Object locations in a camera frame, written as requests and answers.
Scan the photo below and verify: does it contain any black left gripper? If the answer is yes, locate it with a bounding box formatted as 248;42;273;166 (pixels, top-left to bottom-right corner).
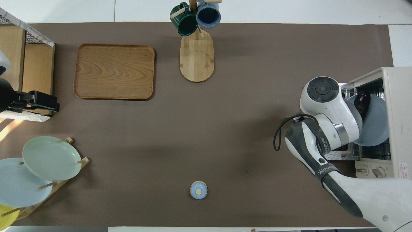
0;78;60;113

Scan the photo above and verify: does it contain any dark purple eggplant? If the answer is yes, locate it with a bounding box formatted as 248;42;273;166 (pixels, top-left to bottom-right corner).
353;92;371;121

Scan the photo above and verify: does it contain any light blue plate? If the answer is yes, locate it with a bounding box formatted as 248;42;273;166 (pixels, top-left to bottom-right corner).
346;93;390;147

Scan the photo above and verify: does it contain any cream toaster oven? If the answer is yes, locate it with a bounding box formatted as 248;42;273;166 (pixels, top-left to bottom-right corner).
325;67;412;179

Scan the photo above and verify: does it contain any wooden step shelf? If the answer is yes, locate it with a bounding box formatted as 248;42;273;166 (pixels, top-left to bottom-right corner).
0;24;55;121

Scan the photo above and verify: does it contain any pale green plate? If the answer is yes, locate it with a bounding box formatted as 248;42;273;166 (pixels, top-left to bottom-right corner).
22;136;82;181

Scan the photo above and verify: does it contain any wooden plate rack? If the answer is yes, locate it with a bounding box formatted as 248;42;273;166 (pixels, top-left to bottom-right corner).
2;137;90;221

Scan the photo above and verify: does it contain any wooden serving tray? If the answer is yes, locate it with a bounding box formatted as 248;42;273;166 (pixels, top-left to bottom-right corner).
73;43;155;100

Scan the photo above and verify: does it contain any pale blue racked plate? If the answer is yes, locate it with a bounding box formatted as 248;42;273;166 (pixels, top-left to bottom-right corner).
0;158;53;208

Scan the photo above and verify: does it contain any yellow plate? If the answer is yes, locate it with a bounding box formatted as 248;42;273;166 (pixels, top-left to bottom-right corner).
0;204;20;227

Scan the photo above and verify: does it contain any brown table mat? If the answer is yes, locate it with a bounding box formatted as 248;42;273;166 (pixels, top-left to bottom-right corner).
0;22;394;227

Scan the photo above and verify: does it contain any wooden mug tree stand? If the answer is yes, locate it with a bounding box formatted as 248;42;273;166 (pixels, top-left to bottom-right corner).
170;0;222;82

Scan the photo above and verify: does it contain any dark green mug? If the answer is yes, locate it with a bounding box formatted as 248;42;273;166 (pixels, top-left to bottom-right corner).
170;3;199;36

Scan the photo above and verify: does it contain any small blue white bowl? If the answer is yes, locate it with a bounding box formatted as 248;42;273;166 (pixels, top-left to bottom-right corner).
190;181;208;200

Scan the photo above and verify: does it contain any blue enamel mug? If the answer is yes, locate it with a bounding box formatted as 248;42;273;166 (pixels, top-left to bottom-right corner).
196;0;221;28

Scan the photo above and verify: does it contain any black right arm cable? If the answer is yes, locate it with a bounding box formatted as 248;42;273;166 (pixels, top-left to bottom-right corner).
274;113;309;152

